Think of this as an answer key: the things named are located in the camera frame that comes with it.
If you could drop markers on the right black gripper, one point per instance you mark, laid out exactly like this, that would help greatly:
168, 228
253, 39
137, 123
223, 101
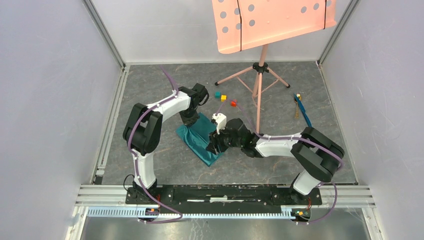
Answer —
215, 140

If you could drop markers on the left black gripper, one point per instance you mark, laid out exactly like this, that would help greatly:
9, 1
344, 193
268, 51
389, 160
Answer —
191, 121

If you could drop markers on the teal cloth napkin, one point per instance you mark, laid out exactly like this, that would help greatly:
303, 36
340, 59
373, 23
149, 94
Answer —
196, 137

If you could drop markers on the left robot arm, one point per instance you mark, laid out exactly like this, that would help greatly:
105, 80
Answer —
142, 131

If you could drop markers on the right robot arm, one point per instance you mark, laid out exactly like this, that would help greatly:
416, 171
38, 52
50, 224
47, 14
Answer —
319, 156

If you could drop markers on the teal cube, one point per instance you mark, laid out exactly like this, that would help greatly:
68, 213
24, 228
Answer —
217, 95

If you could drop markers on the gold spoon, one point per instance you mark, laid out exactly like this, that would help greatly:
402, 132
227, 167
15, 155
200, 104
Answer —
297, 97

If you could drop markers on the pink music stand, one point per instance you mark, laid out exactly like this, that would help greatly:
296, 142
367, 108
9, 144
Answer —
246, 24

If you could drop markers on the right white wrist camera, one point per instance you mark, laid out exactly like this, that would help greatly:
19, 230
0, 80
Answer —
220, 120

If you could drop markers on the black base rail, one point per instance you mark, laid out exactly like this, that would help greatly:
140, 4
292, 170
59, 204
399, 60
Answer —
171, 203

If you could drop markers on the blue handled utensil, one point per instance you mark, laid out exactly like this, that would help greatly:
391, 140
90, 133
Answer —
304, 114

